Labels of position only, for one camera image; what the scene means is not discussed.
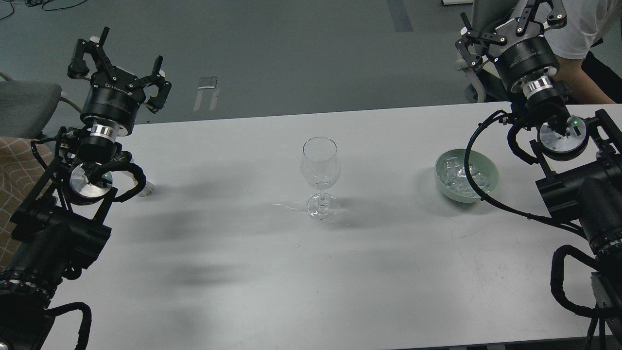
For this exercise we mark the green bowl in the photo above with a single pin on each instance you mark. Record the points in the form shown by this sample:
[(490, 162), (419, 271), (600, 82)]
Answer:
[(486, 166)]

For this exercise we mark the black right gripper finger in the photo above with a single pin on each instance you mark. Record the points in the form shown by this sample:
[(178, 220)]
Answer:
[(480, 46), (533, 18)]

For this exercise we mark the steel jigger measuring cup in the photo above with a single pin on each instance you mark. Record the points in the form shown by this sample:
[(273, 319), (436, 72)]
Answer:
[(129, 178)]

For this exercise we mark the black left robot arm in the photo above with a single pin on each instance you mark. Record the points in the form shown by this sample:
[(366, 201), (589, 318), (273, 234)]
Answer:
[(60, 223)]

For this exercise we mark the person in white shirt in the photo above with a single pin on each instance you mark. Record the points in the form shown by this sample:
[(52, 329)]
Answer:
[(591, 81)]

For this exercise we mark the checked beige cushion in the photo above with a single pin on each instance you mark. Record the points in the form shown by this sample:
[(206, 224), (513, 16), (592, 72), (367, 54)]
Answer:
[(19, 171)]

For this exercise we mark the grey office chair left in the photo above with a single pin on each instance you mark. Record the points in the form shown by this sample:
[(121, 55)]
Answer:
[(26, 107)]

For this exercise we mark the clear wine glass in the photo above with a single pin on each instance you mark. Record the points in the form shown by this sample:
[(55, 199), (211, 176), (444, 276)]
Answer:
[(321, 169)]

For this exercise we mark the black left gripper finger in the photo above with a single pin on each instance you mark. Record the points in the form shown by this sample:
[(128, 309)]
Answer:
[(156, 79), (78, 68)]

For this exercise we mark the clear ice cubes pile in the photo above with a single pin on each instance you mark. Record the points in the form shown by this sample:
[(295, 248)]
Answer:
[(454, 178)]

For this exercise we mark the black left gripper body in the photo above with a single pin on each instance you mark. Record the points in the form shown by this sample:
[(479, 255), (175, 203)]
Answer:
[(116, 99)]

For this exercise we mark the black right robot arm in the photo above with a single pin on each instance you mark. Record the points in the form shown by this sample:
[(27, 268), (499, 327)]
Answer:
[(580, 157)]

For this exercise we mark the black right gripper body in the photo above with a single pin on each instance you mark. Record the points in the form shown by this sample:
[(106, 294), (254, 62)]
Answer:
[(524, 61)]

